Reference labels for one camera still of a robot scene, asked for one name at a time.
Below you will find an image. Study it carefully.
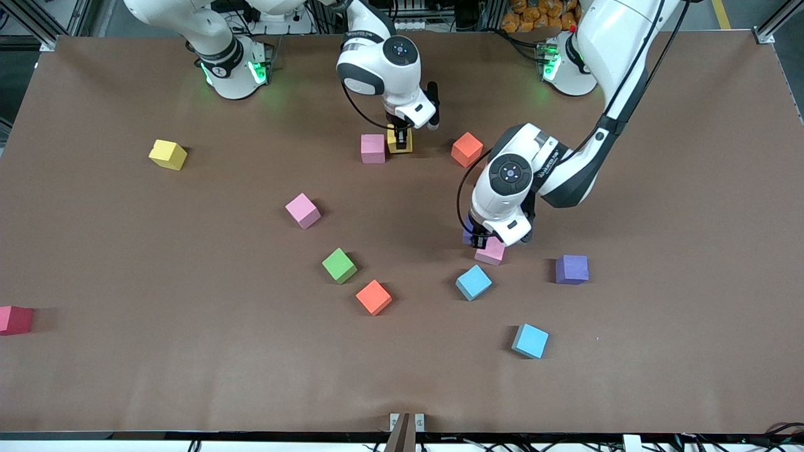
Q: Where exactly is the yellow foam cube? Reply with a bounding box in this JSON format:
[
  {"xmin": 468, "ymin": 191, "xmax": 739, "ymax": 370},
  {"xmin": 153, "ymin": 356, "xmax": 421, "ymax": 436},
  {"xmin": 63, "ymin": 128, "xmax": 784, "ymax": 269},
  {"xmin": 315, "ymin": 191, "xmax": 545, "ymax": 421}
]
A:
[
  {"xmin": 387, "ymin": 124, "xmax": 415, "ymax": 155},
  {"xmin": 148, "ymin": 139, "xmax": 188, "ymax": 171}
]

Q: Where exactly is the pink foam cube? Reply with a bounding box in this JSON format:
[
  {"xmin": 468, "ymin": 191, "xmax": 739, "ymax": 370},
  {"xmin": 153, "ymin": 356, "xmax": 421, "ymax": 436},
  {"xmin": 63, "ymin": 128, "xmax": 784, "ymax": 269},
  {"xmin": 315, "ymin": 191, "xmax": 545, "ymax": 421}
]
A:
[
  {"xmin": 360, "ymin": 134, "xmax": 387, "ymax": 164},
  {"xmin": 285, "ymin": 192, "xmax": 322, "ymax": 230},
  {"xmin": 474, "ymin": 237, "xmax": 507, "ymax": 267}
]

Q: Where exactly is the blue foam cube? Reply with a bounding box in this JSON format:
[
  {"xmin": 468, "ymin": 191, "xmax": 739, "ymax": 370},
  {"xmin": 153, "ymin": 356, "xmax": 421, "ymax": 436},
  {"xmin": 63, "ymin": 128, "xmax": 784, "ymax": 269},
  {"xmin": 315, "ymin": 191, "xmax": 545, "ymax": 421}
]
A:
[
  {"xmin": 511, "ymin": 323, "xmax": 550, "ymax": 360},
  {"xmin": 455, "ymin": 264, "xmax": 493, "ymax": 302}
]

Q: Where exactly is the orange foam cube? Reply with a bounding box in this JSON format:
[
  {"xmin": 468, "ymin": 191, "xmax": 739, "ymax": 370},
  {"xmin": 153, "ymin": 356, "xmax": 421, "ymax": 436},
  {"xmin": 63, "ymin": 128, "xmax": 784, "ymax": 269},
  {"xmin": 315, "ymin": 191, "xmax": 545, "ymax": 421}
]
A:
[
  {"xmin": 450, "ymin": 131, "xmax": 484, "ymax": 169},
  {"xmin": 355, "ymin": 279, "xmax": 393, "ymax": 316}
]

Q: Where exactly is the green foam cube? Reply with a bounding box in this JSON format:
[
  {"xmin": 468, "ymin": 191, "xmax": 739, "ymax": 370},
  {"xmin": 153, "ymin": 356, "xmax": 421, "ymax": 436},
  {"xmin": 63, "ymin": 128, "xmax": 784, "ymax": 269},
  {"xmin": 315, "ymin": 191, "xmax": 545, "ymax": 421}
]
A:
[{"xmin": 322, "ymin": 247, "xmax": 359, "ymax": 286}]

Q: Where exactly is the pile of orange objects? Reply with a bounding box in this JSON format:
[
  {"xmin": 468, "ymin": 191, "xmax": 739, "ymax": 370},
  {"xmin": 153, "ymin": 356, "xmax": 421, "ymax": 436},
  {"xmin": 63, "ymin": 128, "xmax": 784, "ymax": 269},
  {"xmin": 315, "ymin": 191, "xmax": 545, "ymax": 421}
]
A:
[{"xmin": 501, "ymin": 0, "xmax": 582, "ymax": 33}]

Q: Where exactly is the white power strip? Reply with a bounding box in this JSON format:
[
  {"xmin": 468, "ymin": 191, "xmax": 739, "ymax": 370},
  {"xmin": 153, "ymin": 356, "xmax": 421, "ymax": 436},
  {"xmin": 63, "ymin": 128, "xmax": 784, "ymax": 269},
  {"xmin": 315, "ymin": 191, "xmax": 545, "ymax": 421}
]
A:
[{"xmin": 248, "ymin": 3, "xmax": 297, "ymax": 23}]

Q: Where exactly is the brown table cover sheet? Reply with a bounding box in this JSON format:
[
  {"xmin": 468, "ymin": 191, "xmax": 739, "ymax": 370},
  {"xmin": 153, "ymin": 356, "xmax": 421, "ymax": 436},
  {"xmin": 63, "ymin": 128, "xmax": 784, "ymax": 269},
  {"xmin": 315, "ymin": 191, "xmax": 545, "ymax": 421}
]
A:
[{"xmin": 0, "ymin": 31, "xmax": 804, "ymax": 435}]

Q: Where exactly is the red foam cube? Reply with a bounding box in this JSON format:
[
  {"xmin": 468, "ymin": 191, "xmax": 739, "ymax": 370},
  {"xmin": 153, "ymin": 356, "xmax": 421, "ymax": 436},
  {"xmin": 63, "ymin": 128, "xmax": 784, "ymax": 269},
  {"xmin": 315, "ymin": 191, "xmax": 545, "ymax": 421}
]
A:
[{"xmin": 0, "ymin": 305, "xmax": 35, "ymax": 336}]

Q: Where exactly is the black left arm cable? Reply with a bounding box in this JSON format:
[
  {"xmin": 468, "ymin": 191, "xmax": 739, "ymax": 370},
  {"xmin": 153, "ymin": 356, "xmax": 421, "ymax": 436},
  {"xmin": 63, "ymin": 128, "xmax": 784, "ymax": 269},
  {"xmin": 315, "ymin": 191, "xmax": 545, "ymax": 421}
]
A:
[{"xmin": 457, "ymin": 0, "xmax": 688, "ymax": 234}]

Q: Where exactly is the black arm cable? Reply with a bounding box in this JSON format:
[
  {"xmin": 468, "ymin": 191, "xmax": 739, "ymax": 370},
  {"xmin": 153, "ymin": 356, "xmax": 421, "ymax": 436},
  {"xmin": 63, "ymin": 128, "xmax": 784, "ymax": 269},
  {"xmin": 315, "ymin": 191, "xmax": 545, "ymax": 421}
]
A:
[
  {"xmin": 457, "ymin": 0, "xmax": 688, "ymax": 234},
  {"xmin": 341, "ymin": 78, "xmax": 396, "ymax": 131}
]

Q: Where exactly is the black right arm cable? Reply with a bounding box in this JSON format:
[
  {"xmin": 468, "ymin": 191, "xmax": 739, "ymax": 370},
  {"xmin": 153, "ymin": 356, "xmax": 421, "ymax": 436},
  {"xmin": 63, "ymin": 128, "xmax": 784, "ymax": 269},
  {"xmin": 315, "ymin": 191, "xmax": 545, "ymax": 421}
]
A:
[{"xmin": 341, "ymin": 78, "xmax": 396, "ymax": 131}]

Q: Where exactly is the small metal clamp bracket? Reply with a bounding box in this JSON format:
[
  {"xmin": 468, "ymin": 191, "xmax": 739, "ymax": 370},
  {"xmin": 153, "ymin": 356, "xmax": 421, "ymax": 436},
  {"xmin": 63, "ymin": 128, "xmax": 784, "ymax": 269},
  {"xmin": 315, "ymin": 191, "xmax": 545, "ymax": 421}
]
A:
[{"xmin": 389, "ymin": 412, "xmax": 426, "ymax": 434}]

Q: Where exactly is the brown tapered mount pole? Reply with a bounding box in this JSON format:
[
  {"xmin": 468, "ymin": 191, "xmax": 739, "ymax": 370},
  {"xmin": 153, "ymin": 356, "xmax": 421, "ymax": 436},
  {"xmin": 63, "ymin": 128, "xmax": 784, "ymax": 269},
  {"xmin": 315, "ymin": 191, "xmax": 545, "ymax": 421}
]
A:
[{"xmin": 383, "ymin": 412, "xmax": 410, "ymax": 452}]

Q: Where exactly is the aluminium frame profile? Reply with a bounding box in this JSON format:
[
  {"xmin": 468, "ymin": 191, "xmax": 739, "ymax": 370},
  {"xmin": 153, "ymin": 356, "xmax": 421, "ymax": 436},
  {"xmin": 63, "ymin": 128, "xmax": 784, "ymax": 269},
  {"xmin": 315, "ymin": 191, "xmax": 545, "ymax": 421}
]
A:
[
  {"xmin": 0, "ymin": 0, "xmax": 95, "ymax": 52},
  {"xmin": 754, "ymin": 0, "xmax": 804, "ymax": 46}
]

